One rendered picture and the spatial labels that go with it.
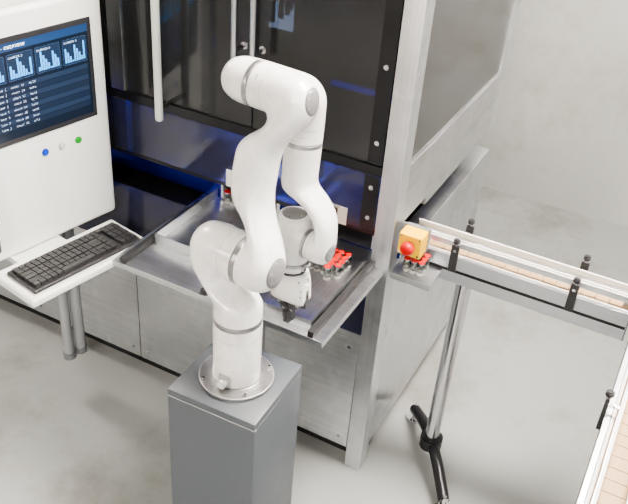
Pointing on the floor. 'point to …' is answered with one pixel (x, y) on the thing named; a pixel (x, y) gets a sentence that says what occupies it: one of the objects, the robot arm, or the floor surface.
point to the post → (389, 217)
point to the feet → (431, 452)
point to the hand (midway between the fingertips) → (288, 314)
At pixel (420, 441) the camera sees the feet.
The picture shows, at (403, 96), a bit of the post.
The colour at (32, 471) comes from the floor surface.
